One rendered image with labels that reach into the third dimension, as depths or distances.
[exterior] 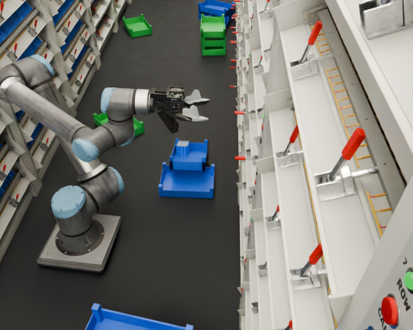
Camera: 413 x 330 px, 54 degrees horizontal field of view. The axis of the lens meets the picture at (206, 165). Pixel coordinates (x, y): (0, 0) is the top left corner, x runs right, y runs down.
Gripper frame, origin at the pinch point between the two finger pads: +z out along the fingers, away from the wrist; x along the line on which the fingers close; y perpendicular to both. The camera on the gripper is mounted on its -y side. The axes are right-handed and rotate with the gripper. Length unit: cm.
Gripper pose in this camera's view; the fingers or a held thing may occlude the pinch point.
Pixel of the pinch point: (207, 110)
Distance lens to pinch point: 143.6
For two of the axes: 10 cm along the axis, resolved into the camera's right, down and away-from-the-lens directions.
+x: 0.5, -6.8, 7.3
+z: 10.0, 0.6, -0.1
